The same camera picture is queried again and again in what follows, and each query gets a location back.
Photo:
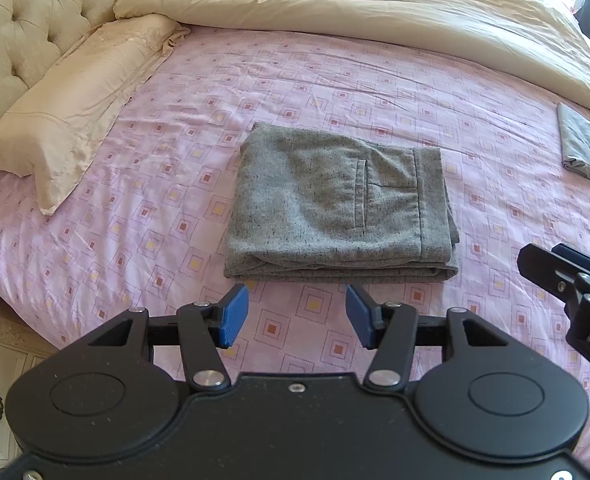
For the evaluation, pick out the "speckled grey pants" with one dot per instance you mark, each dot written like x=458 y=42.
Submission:
x=335 y=210

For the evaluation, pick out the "pink patterned bed sheet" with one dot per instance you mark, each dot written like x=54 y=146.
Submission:
x=175 y=160

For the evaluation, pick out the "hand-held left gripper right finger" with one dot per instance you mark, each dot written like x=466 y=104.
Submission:
x=360 y=317

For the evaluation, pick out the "white nightstand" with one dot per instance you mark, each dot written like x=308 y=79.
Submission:
x=0 y=360

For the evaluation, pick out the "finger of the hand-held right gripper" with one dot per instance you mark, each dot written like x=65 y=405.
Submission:
x=582 y=260
x=540 y=265

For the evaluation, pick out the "beige embroidered pillow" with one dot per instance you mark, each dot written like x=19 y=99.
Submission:
x=75 y=100

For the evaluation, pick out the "beige tufted headboard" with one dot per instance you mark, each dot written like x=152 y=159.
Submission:
x=30 y=15

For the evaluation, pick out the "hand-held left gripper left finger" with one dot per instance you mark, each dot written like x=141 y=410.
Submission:
x=232 y=317

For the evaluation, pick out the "beige duvet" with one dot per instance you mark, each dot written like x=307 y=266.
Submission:
x=375 y=5

